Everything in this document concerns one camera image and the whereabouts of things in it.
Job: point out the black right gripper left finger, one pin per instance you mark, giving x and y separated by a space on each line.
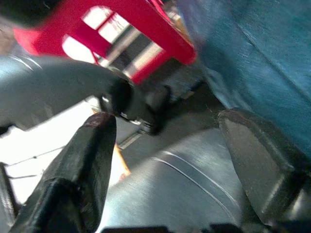
80 170

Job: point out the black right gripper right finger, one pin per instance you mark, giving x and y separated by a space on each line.
262 165

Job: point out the teal blue cloth garment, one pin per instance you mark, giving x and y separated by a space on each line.
255 55

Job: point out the red plastic stool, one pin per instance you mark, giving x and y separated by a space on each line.
126 26

